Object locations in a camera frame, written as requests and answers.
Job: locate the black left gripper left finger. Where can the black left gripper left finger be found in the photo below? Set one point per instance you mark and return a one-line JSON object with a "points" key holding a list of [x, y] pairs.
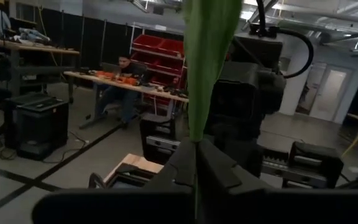
{"points": [[179, 174]]}

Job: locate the white double door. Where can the white double door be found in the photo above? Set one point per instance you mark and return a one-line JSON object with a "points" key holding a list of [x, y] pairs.
{"points": [[328, 93]]}

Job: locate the black curtain partition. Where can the black curtain partition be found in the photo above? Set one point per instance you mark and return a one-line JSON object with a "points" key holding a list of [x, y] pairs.
{"points": [[92, 40]]}

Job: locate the orange tools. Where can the orange tools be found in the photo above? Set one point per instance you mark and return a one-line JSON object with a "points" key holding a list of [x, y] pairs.
{"points": [[126, 80]]}

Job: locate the long wooden table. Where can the long wooden table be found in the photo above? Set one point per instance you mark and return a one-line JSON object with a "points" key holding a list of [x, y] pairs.
{"points": [[166, 95]]}

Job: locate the red bin shelf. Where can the red bin shelf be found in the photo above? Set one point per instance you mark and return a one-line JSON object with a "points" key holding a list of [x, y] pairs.
{"points": [[157, 46]]}

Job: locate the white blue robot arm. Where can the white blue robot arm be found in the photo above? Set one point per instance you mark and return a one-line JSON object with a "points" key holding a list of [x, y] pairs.
{"points": [[34, 35]]}

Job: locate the grey laptop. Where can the grey laptop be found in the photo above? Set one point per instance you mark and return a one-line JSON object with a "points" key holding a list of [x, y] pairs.
{"points": [[110, 68]]}

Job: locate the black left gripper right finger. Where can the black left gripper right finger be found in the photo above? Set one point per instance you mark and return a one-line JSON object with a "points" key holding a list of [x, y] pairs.
{"points": [[219, 177]]}

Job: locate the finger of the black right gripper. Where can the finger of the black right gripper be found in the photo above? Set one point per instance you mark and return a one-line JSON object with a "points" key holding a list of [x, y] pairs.
{"points": [[158, 129], [328, 161]]}

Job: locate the white artificial tulip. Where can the white artificial tulip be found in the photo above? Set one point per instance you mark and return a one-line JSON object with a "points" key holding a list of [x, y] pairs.
{"points": [[208, 62]]}

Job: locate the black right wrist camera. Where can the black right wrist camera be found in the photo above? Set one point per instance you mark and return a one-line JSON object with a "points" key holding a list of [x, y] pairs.
{"points": [[256, 51]]}

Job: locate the black equipment case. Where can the black equipment case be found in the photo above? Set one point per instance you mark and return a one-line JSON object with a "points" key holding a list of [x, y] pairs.
{"points": [[39, 124]]}

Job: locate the wooden workbench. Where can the wooden workbench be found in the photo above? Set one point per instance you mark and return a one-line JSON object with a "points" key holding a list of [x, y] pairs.
{"points": [[42, 49]]}

